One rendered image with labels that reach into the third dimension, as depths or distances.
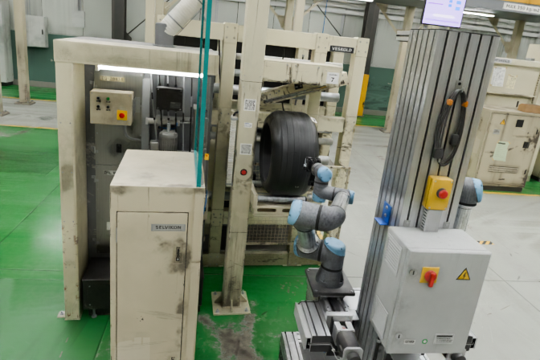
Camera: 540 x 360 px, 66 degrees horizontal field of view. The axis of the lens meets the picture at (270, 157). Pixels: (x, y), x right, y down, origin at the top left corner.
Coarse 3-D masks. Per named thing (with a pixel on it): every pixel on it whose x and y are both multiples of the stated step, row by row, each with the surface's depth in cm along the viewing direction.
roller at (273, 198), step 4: (260, 196) 274; (264, 196) 275; (268, 196) 275; (272, 196) 276; (276, 196) 276; (280, 196) 277; (284, 196) 278; (288, 196) 279; (292, 196) 279; (296, 196) 280; (300, 196) 281; (304, 196) 281; (260, 200) 274; (264, 200) 274; (268, 200) 275; (272, 200) 275; (276, 200) 276; (280, 200) 276; (284, 200) 277; (288, 200) 278; (292, 200) 278; (304, 200) 280
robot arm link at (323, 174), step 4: (316, 168) 222; (320, 168) 218; (324, 168) 216; (328, 168) 217; (316, 172) 220; (320, 172) 215; (324, 172) 215; (328, 172) 215; (316, 176) 220; (320, 176) 215; (324, 176) 215; (328, 176) 216; (316, 180) 220; (320, 180) 218; (324, 180) 216; (328, 180) 216
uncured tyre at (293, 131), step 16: (272, 112) 278; (288, 112) 273; (304, 112) 280; (272, 128) 264; (288, 128) 260; (304, 128) 262; (272, 144) 260; (288, 144) 256; (304, 144) 258; (272, 160) 259; (288, 160) 256; (304, 160) 258; (272, 176) 262; (288, 176) 259; (304, 176) 261; (272, 192) 272; (288, 192) 271; (304, 192) 274
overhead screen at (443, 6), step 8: (424, 0) 577; (432, 0) 575; (440, 0) 576; (448, 0) 578; (456, 0) 579; (464, 0) 581; (424, 8) 577; (432, 8) 578; (440, 8) 580; (448, 8) 581; (456, 8) 582; (424, 16) 580; (432, 16) 582; (440, 16) 583; (448, 16) 584; (456, 16) 586; (432, 24) 585; (440, 24) 586; (448, 24) 588; (456, 24) 589
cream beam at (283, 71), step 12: (264, 60) 281; (276, 60) 283; (288, 60) 300; (264, 72) 283; (276, 72) 285; (288, 72) 286; (300, 72) 288; (312, 72) 289; (324, 72) 291; (312, 84) 292; (324, 84) 294; (336, 84) 295
